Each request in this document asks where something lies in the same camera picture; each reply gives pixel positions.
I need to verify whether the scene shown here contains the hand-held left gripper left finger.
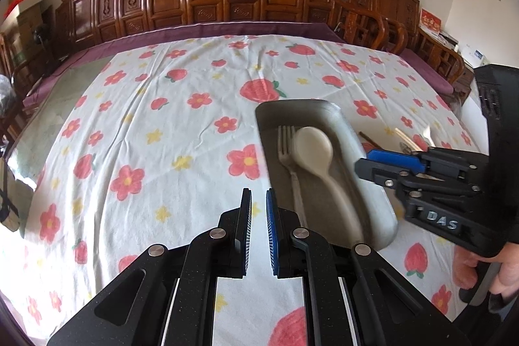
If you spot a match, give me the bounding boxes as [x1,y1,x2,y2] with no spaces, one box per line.
[46,188,253,346]

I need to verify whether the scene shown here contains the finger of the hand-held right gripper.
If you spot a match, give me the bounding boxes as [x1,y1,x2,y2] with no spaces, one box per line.
[354,159,484,198]
[366,146,490,174]

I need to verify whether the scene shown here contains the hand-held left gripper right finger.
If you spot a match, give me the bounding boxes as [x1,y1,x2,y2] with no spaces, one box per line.
[265,188,473,346]

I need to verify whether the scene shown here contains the light bamboo chopstick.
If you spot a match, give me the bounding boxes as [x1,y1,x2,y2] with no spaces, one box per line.
[395,128,423,152]

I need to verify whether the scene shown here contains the dark brown chopstick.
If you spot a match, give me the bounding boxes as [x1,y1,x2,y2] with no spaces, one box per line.
[359,131,382,149]

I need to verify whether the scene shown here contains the grey utensil container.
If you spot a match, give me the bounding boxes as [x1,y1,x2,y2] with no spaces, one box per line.
[255,99,401,250]

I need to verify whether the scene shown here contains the person's right hand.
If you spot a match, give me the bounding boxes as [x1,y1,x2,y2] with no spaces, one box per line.
[452,238,519,298]

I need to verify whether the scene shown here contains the cream spoon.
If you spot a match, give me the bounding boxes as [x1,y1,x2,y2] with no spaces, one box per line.
[293,126,364,244]

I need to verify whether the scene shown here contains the metal fork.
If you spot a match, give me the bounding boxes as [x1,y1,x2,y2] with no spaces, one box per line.
[277,126,309,228]

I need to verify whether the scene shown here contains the small white box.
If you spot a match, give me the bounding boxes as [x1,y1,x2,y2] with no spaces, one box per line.
[469,49,494,66]

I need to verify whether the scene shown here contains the red card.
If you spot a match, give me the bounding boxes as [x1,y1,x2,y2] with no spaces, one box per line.
[419,8,443,34]

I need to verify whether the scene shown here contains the floral bed sheet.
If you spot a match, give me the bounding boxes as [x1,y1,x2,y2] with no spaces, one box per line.
[0,34,489,346]

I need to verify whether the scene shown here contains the wooden armchair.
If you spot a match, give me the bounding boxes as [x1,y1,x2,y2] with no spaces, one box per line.
[332,0,410,52]

